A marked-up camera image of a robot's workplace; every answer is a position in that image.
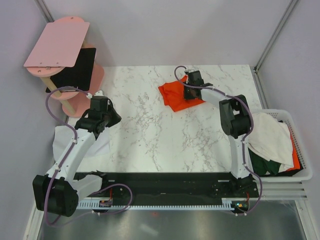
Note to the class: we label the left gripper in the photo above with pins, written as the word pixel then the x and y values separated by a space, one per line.
pixel 116 118

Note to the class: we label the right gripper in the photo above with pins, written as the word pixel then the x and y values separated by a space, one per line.
pixel 186 97

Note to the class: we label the orange t shirt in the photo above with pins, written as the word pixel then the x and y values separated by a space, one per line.
pixel 173 96

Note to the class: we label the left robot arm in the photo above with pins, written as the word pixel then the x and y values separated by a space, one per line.
pixel 57 191

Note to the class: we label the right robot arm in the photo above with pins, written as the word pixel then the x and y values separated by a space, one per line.
pixel 235 119

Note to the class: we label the pink wooden shelf stand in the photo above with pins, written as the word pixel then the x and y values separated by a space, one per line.
pixel 73 102

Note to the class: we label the white cloth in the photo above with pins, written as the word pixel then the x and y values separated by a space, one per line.
pixel 63 135

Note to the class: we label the black clipboard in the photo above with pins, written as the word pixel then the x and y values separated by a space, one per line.
pixel 79 76

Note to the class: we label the pink clipboard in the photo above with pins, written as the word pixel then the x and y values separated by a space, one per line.
pixel 59 45

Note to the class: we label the white t shirt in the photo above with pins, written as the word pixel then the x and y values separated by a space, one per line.
pixel 271 140

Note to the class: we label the dark green t shirt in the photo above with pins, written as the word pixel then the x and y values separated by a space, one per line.
pixel 263 167

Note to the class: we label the white laundry basket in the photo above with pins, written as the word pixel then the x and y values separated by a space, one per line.
pixel 306 173

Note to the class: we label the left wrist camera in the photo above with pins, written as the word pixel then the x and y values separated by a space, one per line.
pixel 98 93

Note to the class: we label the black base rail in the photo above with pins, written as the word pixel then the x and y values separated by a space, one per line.
pixel 175 188

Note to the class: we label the white cable duct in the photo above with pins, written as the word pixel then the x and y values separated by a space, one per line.
pixel 100 204

